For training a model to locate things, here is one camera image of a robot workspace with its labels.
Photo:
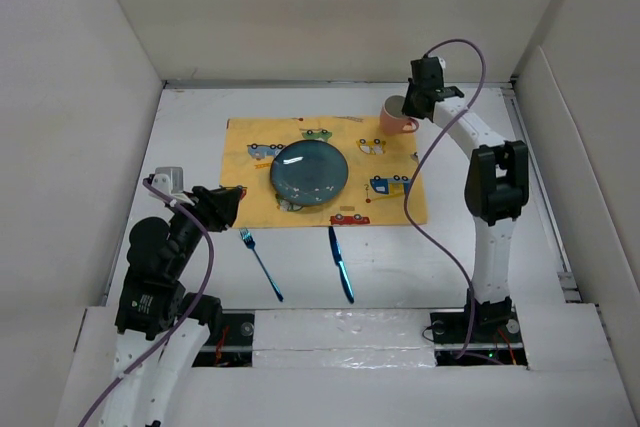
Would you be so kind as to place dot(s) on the dark teal ceramic plate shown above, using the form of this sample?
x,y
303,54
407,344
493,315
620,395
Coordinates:
x,y
309,173

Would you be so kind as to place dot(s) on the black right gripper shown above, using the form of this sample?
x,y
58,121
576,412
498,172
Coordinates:
x,y
409,108

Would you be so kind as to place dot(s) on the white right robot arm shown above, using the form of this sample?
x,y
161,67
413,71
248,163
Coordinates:
x,y
497,182

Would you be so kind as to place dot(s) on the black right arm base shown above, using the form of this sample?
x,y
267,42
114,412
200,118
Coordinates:
x,y
494,337

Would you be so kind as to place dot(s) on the blue metal fork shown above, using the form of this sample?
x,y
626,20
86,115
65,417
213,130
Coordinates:
x,y
249,242

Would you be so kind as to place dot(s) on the yellow vehicle print cloth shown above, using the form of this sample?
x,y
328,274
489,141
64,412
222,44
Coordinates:
x,y
381,190

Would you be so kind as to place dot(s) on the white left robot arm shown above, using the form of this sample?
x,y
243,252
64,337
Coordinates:
x,y
146,374

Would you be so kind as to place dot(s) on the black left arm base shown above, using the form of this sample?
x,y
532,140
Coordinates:
x,y
232,345

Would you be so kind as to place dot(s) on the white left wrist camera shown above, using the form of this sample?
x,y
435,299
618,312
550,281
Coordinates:
x,y
167,182

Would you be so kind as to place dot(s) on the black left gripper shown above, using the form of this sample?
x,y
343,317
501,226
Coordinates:
x,y
217,204

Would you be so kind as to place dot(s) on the pink ceramic mug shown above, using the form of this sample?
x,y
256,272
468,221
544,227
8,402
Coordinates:
x,y
393,121

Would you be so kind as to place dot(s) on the blue metal knife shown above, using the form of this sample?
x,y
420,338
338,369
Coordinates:
x,y
339,262

